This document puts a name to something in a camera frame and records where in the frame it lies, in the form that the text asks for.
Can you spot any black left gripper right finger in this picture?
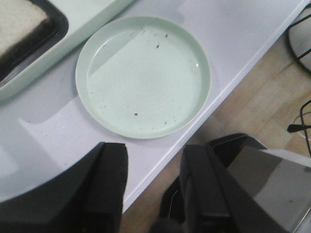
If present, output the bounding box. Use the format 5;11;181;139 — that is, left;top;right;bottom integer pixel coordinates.
150;145;286;233

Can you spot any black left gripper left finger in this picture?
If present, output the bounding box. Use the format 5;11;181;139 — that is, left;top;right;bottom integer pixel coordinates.
0;142;128;233

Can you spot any bread slice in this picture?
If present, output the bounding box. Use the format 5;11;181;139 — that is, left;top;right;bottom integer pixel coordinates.
0;0;55;76

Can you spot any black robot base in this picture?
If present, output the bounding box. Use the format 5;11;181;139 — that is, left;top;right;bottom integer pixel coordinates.
160;133;311;233

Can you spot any green round plate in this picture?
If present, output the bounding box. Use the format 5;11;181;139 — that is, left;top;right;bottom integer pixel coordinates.
75;16;211;139

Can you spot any black wire stool frame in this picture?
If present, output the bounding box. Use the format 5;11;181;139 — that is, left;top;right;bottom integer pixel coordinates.
286;3;311;74

